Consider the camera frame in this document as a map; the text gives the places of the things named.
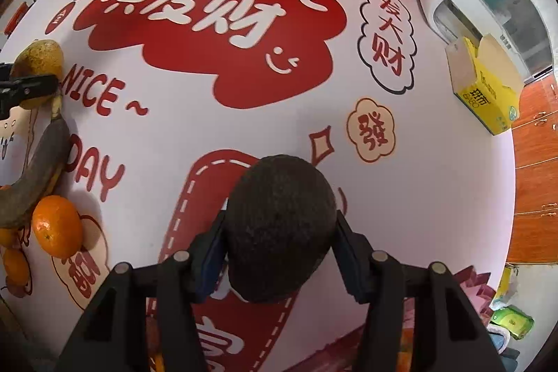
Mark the yellow tissue box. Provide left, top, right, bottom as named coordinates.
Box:
left=445, top=33, right=524, bottom=136

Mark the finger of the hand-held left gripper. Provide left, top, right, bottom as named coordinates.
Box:
left=0, top=62, right=59, bottom=120

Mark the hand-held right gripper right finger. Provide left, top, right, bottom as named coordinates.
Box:
left=333, top=211, right=506, bottom=372

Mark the overripe brown banana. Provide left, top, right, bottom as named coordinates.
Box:
left=0, top=93, right=73, bottom=230

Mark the yellow spotted citrus fruit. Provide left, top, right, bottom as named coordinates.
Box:
left=9, top=40, right=65, bottom=110

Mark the dark avocado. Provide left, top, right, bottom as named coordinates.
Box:
left=224, top=154, right=338, bottom=304

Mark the green packet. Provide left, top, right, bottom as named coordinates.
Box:
left=490, top=304, right=535, bottom=340

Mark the wooden cabinet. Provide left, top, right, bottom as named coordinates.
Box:
left=510, top=73, right=558, bottom=264

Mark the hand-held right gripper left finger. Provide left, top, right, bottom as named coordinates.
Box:
left=54, top=211, right=227, bottom=372

